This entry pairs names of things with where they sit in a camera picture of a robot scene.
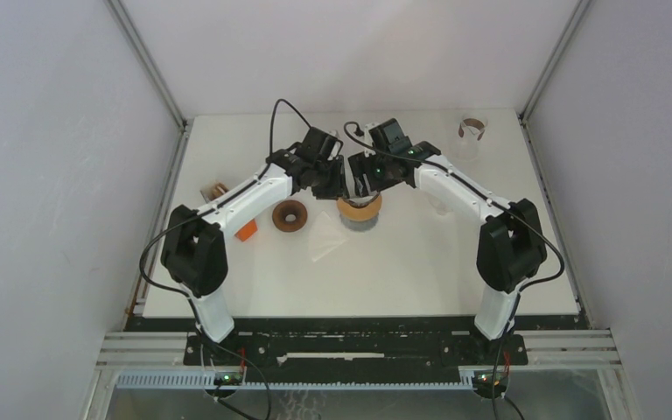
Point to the clear glass dripper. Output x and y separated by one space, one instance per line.
441 206

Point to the white paper coffee filter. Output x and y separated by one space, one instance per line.
324 236

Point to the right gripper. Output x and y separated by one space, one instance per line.
361 164

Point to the clear glass with brown band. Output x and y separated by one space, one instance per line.
471 130

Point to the orange filter holder box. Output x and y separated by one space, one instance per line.
247 231

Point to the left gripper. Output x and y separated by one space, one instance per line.
338 189

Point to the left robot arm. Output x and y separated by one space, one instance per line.
194 247

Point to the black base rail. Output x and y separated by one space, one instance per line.
375 350

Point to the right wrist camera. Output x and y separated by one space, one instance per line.
372 134

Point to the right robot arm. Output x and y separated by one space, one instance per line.
510 244

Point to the grey glass carafe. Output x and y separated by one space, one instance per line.
359 225

